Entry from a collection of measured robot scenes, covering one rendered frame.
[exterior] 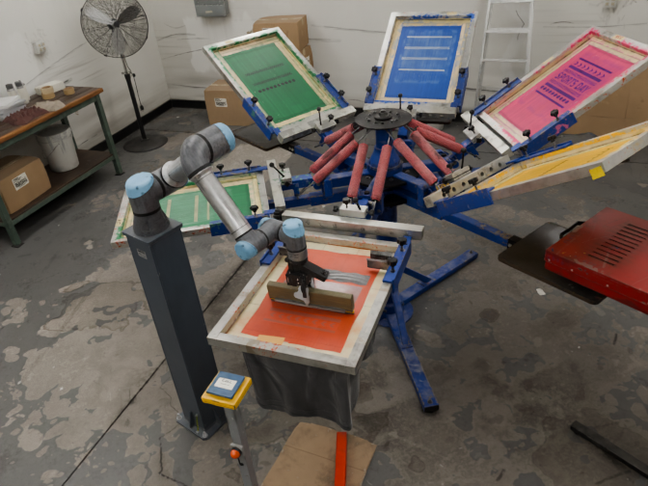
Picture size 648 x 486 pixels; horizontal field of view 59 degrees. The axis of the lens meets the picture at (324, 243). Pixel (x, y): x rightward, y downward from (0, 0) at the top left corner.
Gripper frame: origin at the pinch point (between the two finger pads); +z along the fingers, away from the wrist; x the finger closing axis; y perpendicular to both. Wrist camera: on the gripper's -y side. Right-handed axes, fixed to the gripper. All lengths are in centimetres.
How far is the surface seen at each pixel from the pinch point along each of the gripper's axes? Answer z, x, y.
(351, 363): 1.6, 28.1, -25.7
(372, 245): 2.9, -45.1, -12.3
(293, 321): 4.5, 9.2, 4.3
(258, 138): 4, -158, 99
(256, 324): 4.0, 14.5, 18.1
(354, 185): -8, -79, 6
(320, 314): 4.9, 2.8, -4.6
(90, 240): 93, -142, 267
